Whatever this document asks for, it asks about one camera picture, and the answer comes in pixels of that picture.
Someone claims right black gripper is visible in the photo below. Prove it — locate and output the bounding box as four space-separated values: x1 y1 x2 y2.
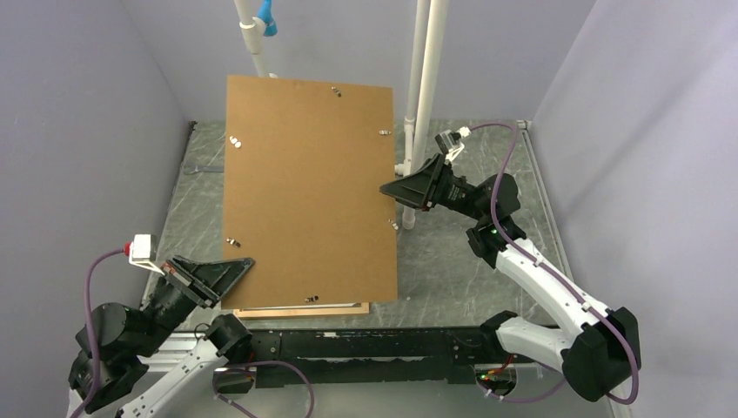
377 153 487 223

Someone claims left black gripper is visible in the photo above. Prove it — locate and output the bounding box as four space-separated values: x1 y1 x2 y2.
133 252 255 355

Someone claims brown backing board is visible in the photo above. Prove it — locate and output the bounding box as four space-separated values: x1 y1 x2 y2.
223 75 399 309

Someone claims glossy photo board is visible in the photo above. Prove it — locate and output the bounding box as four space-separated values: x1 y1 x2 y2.
254 302 362 310

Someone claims wooden picture frame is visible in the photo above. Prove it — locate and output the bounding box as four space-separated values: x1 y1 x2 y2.
232 303 371 320

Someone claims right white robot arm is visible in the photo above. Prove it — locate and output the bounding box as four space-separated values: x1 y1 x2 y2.
379 154 641 404

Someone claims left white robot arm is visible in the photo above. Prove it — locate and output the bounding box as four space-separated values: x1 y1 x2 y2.
67 256 255 417

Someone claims grey metal wrench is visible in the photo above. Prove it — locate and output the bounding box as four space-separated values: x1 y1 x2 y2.
181 165 225 175

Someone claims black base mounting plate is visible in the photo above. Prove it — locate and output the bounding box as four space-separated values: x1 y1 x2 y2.
218 327 532 394

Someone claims white PVC pipe stand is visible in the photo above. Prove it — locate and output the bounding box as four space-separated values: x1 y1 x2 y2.
233 0 451 231

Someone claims blue nozzle on pipe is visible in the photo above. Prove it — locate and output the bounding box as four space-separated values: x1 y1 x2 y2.
257 0 278 37

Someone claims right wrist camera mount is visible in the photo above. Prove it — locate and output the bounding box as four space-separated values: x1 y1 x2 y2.
434 126 472 164

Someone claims aluminium rail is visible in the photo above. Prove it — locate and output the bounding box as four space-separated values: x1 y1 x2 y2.
91 328 633 418

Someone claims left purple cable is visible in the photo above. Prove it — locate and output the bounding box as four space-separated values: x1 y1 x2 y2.
69 247 316 418

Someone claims purple cable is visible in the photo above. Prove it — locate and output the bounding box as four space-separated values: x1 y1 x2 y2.
466 122 642 406
69 247 316 418

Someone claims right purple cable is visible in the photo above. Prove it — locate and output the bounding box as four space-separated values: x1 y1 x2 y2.
466 122 642 406

